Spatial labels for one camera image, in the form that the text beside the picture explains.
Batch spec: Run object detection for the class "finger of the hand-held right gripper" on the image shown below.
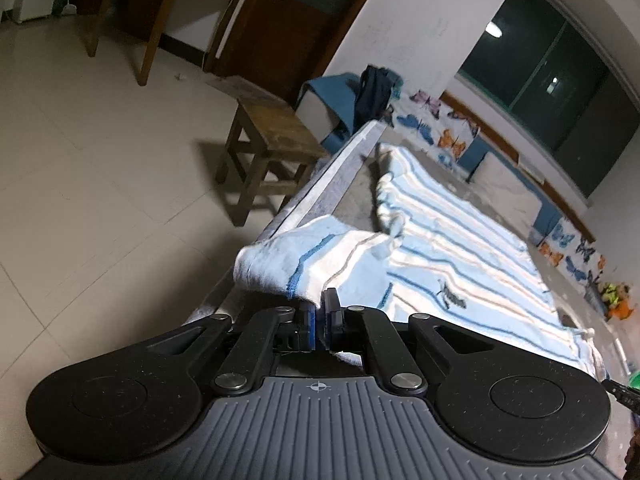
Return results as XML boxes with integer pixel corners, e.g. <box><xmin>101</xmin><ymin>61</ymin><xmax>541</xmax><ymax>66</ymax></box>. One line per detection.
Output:
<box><xmin>601</xmin><ymin>379</ymin><xmax>640</xmax><ymax>413</ymax></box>

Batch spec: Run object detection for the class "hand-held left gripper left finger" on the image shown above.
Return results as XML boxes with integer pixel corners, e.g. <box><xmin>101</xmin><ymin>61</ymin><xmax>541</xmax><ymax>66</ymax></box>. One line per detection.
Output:
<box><xmin>145</xmin><ymin>287</ymin><xmax>321</xmax><ymax>396</ymax></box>

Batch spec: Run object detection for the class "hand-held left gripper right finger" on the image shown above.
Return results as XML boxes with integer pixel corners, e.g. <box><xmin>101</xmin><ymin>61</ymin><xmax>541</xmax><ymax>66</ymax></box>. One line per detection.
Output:
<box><xmin>320</xmin><ymin>287</ymin><xmax>485</xmax><ymax>396</ymax></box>

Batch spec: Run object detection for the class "blue white striped garment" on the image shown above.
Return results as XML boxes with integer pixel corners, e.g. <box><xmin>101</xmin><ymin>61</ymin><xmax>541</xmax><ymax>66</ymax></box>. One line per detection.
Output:
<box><xmin>234</xmin><ymin>142</ymin><xmax>608</xmax><ymax>381</ymax></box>

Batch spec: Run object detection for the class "plush toy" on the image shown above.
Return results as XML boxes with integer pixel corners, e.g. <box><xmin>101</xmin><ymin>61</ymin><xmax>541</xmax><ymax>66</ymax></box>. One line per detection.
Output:
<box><xmin>597</xmin><ymin>280</ymin><xmax>635</xmax><ymax>321</ymax></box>

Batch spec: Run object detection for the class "grey star-print mattress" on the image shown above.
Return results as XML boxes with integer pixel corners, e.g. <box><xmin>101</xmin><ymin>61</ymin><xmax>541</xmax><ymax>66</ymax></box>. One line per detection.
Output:
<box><xmin>187</xmin><ymin>120</ymin><xmax>636</xmax><ymax>386</ymax></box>

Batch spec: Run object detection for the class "small butterfly-print pillow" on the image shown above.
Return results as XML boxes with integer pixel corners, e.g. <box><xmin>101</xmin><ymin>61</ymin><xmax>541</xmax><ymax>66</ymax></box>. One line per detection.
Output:
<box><xmin>537</xmin><ymin>217</ymin><xmax>608</xmax><ymax>287</ymax></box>

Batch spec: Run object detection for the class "wooden stool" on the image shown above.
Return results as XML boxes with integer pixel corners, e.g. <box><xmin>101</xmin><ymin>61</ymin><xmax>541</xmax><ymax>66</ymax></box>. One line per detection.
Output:
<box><xmin>215</xmin><ymin>76</ymin><xmax>331</xmax><ymax>228</ymax></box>

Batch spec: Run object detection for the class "plain grey pillow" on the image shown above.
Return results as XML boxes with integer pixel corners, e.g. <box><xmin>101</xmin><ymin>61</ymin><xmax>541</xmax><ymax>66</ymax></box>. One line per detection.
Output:
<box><xmin>470</xmin><ymin>152</ymin><xmax>543</xmax><ymax>226</ymax></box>

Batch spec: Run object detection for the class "large butterfly-print pillow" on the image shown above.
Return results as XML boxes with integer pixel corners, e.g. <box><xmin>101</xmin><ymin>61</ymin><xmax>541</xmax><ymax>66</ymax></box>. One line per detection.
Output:
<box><xmin>387</xmin><ymin>89</ymin><xmax>483</xmax><ymax>162</ymax></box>

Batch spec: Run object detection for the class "blue sofa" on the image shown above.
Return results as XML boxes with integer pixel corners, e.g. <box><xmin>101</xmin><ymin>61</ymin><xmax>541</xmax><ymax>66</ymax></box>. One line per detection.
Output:
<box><xmin>295</xmin><ymin>74</ymin><xmax>618</xmax><ymax>308</ymax></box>

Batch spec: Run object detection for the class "dark backpack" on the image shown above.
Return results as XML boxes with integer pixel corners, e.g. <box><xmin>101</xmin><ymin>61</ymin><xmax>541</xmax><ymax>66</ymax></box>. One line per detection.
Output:
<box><xmin>354</xmin><ymin>65</ymin><xmax>401</xmax><ymax>128</ymax></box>

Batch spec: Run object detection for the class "brown wooden door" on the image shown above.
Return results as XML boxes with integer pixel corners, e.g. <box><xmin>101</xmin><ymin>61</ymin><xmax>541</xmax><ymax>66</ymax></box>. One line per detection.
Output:
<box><xmin>215</xmin><ymin>0</ymin><xmax>396</xmax><ymax>106</ymax></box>

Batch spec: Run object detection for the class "green-framed window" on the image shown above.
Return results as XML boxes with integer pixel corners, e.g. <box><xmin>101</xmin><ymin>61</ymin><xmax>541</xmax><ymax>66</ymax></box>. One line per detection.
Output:
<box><xmin>455</xmin><ymin>0</ymin><xmax>640</xmax><ymax>200</ymax></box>

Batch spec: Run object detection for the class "white cable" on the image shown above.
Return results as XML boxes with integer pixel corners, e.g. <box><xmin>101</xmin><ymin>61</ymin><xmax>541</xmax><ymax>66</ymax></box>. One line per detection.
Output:
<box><xmin>202</xmin><ymin>0</ymin><xmax>240</xmax><ymax>73</ymax></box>

